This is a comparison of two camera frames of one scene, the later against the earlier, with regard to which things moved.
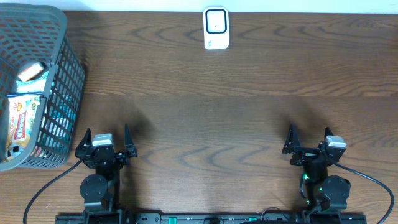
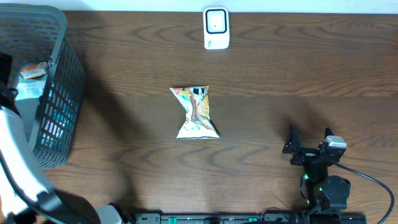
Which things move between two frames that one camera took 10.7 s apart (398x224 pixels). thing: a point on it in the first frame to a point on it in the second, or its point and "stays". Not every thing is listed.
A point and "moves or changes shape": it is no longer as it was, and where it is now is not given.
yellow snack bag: x=22 y=112 moves or changes shape
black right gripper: x=306 y=154 stays
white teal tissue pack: x=30 y=90 stays
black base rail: x=211 y=218 stays
